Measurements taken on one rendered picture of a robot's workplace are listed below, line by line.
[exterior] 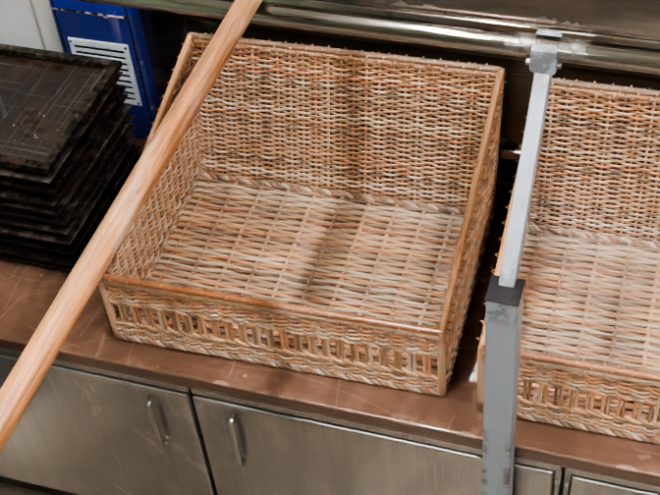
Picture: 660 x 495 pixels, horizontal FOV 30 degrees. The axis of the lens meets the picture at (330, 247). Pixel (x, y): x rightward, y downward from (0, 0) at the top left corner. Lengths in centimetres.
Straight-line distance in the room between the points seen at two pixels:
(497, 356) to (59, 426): 94
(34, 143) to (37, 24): 38
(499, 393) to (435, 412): 23
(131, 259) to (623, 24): 86
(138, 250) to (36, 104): 30
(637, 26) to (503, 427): 65
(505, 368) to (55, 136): 85
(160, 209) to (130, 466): 48
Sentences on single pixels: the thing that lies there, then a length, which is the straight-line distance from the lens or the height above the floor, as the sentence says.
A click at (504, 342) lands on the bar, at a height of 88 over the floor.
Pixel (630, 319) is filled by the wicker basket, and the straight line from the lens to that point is 200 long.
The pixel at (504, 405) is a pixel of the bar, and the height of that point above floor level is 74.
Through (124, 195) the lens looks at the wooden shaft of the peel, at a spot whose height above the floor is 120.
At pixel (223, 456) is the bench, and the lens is 213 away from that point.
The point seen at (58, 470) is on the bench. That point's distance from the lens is 241.
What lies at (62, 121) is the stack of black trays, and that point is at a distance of 207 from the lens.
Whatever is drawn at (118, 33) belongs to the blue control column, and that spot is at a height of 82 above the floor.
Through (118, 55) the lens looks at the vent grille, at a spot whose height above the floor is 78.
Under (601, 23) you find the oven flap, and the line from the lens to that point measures 195.
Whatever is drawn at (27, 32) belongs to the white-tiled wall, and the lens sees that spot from 239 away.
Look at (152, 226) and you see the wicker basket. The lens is 209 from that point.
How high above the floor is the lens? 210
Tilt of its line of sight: 46 degrees down
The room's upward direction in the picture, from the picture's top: 6 degrees counter-clockwise
